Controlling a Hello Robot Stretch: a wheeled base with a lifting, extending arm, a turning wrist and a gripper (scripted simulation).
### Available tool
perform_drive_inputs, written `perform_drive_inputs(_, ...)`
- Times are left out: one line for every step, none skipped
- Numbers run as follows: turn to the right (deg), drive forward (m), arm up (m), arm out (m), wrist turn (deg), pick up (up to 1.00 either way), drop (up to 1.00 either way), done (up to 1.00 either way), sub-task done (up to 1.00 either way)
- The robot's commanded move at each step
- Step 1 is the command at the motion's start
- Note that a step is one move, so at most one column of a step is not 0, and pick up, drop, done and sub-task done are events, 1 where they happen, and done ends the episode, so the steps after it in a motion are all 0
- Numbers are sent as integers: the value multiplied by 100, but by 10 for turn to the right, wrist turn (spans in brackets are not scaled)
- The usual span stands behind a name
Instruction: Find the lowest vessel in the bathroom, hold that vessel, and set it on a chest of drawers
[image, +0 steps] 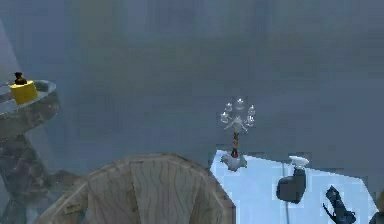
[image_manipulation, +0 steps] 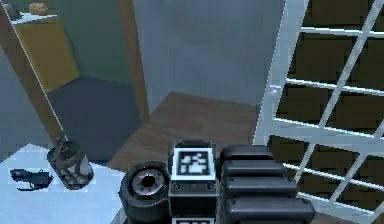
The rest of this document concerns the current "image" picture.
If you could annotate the silver glass candelabra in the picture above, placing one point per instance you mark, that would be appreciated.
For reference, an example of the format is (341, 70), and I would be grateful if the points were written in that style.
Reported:
(236, 130)

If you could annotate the beige wooden round bin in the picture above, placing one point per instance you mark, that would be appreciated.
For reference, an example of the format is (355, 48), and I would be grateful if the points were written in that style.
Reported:
(140, 193)

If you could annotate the pale blue white table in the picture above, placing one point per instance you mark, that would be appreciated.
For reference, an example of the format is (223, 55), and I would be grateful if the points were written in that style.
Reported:
(256, 193)

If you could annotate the black spray bottle white trigger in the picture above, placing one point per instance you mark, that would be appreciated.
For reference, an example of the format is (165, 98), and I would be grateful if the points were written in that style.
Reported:
(293, 185)

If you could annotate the yellow cylinder with dark top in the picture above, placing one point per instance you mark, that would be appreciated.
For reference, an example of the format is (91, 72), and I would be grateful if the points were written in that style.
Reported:
(24, 91)

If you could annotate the dark blue crumpled object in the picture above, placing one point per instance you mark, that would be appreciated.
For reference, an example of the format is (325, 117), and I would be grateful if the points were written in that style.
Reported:
(338, 206)

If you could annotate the grey stone pedestal sink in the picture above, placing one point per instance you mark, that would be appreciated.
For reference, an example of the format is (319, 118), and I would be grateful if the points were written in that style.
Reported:
(23, 133)

